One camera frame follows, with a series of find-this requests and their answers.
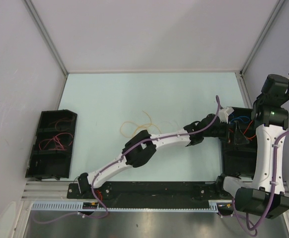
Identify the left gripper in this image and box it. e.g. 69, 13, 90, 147
202, 119, 247, 144

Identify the blue wire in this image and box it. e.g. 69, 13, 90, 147
227, 113, 253, 124

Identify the yellow wire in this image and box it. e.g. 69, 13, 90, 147
119, 110, 179, 138

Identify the dark brown wire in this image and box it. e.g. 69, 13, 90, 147
49, 116, 75, 131

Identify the red wire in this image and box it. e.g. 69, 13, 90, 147
39, 132, 75, 151

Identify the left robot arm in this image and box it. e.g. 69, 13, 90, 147
77, 114, 250, 198

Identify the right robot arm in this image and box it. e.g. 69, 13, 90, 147
215, 74, 289, 219

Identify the right black sorting bin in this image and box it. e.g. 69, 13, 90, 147
221, 107, 257, 179

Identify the black sorting bin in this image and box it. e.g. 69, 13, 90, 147
25, 110, 77, 180
221, 107, 257, 179

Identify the left black sorting bin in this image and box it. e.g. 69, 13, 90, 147
25, 110, 77, 180

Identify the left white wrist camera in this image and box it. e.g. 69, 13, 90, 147
218, 107, 234, 123

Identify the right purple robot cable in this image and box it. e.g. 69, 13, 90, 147
233, 65, 289, 236

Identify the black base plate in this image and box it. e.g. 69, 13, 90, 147
67, 180, 245, 209

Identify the white slotted cable duct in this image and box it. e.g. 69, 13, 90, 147
31, 201, 218, 213

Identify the aluminium frame rail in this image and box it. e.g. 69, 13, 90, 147
22, 0, 69, 77

